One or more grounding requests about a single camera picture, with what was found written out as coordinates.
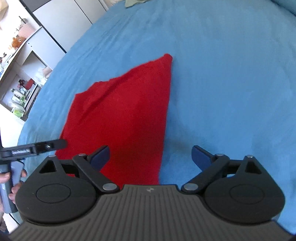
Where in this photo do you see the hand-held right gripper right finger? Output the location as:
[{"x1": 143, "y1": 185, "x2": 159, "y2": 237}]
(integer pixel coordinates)
[{"x1": 181, "y1": 146, "x2": 263, "y2": 194}]

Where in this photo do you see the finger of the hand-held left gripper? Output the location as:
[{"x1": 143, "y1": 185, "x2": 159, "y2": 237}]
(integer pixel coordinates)
[{"x1": 0, "y1": 139, "x2": 68, "y2": 161}]

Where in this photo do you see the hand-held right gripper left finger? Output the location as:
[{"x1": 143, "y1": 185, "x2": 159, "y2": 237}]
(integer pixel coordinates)
[{"x1": 39, "y1": 146, "x2": 120, "y2": 195}]

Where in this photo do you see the red knit sweater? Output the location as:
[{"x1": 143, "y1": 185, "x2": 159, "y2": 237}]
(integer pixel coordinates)
[{"x1": 55, "y1": 54, "x2": 174, "y2": 185}]

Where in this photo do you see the person's left hand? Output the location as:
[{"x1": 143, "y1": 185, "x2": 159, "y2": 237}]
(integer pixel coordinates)
[{"x1": 0, "y1": 170, "x2": 27, "y2": 204}]

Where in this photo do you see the white bottle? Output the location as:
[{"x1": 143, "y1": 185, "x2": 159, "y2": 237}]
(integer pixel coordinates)
[{"x1": 10, "y1": 89, "x2": 25, "y2": 99}]

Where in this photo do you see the bed with blue sheet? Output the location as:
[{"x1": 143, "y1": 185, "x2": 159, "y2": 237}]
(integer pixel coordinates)
[{"x1": 10, "y1": 0, "x2": 296, "y2": 234}]

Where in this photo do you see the white shelf desk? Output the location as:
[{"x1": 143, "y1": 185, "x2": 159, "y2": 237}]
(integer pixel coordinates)
[{"x1": 0, "y1": 25, "x2": 67, "y2": 122}]

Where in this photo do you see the pink storage box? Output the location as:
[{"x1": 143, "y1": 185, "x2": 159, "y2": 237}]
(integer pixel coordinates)
[{"x1": 18, "y1": 22, "x2": 36, "y2": 39}]

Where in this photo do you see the white and grey wardrobe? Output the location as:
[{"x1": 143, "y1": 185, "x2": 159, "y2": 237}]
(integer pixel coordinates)
[{"x1": 20, "y1": 0, "x2": 110, "y2": 54}]

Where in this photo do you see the beige handbag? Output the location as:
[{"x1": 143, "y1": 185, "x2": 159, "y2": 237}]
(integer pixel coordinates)
[{"x1": 0, "y1": 0, "x2": 10, "y2": 29}]

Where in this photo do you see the green pillow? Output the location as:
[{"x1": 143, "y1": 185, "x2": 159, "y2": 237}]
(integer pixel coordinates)
[{"x1": 125, "y1": 0, "x2": 149, "y2": 8}]

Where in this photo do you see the blue duvet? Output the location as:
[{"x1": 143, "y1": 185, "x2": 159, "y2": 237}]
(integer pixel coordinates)
[{"x1": 273, "y1": 0, "x2": 296, "y2": 11}]

